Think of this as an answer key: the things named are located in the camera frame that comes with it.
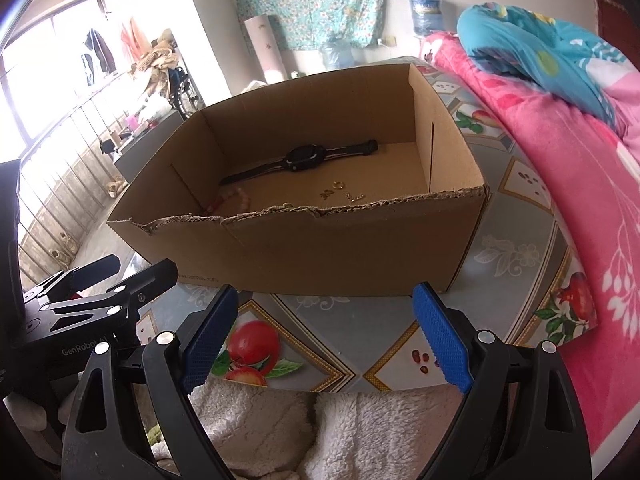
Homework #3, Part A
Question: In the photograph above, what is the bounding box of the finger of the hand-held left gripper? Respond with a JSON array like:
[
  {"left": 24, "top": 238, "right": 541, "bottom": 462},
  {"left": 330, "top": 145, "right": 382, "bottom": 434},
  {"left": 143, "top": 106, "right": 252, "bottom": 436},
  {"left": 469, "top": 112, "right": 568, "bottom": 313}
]
[
  {"left": 37, "top": 259, "right": 179, "bottom": 341},
  {"left": 25, "top": 255, "right": 122, "bottom": 306}
]

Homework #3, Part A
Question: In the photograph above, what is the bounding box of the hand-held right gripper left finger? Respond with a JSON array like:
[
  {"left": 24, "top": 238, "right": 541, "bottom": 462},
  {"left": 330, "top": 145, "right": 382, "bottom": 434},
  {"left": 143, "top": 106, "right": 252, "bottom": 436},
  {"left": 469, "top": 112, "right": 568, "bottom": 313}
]
[{"left": 60, "top": 285, "right": 239, "bottom": 480}]

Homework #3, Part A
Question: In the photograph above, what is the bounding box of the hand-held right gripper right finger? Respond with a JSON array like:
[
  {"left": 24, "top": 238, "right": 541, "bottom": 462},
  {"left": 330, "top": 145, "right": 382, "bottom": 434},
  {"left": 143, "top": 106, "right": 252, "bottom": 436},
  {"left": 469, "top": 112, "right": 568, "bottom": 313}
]
[{"left": 411, "top": 282, "right": 593, "bottom": 480}]

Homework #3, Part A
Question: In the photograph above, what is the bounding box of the brown cardboard box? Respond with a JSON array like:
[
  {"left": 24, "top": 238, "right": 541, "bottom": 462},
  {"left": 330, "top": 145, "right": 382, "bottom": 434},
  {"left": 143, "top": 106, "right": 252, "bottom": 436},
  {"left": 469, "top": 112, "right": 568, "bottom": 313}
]
[{"left": 106, "top": 62, "right": 490, "bottom": 295}]

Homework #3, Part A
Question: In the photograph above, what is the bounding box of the black wristwatch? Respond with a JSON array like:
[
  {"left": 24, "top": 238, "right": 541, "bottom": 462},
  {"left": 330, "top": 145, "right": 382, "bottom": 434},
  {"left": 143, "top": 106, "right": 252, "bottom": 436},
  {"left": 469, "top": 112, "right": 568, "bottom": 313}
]
[{"left": 219, "top": 139, "right": 379, "bottom": 186}]

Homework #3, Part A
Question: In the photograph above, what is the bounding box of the metal railing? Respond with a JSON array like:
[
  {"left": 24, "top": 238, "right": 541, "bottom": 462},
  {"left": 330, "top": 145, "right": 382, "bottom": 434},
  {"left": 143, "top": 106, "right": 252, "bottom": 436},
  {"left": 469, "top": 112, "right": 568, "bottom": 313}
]
[{"left": 15, "top": 67, "right": 151, "bottom": 271}]

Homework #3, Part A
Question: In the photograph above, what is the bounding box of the white fleece cloth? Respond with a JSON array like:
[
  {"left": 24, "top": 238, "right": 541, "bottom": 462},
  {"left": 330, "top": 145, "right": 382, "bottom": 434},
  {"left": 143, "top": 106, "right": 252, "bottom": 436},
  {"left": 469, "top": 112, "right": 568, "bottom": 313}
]
[{"left": 145, "top": 375, "right": 471, "bottom": 480}]

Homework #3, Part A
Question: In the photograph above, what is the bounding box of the grey cabinet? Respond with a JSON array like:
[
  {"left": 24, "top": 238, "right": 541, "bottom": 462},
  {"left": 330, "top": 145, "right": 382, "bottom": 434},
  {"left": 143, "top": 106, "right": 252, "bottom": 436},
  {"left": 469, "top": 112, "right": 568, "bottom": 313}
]
[{"left": 112, "top": 109, "right": 185, "bottom": 183}]

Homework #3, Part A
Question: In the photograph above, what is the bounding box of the pink floral blanket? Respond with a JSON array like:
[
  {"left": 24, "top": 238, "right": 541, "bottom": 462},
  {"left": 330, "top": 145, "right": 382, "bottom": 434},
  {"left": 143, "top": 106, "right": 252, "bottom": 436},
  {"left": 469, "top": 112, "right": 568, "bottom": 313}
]
[{"left": 419, "top": 30, "right": 640, "bottom": 480}]

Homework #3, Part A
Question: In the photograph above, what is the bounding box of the wheelchair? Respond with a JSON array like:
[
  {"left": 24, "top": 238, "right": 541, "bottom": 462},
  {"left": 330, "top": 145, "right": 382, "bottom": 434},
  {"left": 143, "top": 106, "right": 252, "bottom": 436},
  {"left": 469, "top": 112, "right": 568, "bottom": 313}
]
[{"left": 167, "top": 65, "right": 201, "bottom": 120}]

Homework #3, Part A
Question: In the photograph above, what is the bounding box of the hanging dark jacket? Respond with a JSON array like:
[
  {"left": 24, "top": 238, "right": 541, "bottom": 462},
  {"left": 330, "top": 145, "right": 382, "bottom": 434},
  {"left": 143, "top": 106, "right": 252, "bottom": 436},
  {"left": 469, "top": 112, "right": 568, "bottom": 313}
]
[{"left": 82, "top": 27, "right": 117, "bottom": 86}]

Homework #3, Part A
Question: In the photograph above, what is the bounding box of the pile of clothes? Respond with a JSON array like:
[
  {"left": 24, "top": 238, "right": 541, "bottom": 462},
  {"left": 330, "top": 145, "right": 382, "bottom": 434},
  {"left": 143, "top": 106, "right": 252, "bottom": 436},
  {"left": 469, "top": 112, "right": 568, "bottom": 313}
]
[{"left": 137, "top": 29, "right": 181, "bottom": 101}]

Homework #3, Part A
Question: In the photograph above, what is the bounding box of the hanging pink garment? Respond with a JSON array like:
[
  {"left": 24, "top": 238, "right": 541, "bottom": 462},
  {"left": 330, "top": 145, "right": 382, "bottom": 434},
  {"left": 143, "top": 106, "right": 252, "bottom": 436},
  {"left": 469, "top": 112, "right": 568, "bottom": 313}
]
[{"left": 120, "top": 17, "right": 143, "bottom": 63}]

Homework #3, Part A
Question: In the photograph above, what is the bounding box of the teal patterned blanket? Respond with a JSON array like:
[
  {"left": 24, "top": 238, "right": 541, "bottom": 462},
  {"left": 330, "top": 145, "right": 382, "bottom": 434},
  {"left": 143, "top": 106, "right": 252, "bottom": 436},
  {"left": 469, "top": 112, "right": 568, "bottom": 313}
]
[{"left": 457, "top": 4, "right": 640, "bottom": 136}]

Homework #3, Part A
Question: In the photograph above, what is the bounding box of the blue water jug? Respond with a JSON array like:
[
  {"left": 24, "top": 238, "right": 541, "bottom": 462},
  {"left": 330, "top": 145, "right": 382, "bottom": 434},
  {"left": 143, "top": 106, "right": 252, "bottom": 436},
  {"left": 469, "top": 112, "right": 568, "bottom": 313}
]
[{"left": 409, "top": 0, "right": 446, "bottom": 38}]

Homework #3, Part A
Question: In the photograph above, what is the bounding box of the dark red door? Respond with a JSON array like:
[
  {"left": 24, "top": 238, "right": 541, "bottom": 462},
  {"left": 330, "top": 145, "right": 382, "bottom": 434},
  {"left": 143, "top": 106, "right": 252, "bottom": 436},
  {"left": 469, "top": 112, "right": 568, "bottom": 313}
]
[{"left": 587, "top": 0, "right": 640, "bottom": 56}]

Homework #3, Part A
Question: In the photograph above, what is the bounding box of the floral wall curtain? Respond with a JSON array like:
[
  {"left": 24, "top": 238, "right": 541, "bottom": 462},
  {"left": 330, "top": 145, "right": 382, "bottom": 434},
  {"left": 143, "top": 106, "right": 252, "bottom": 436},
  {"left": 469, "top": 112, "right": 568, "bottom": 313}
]
[{"left": 234, "top": 0, "right": 399, "bottom": 52}]

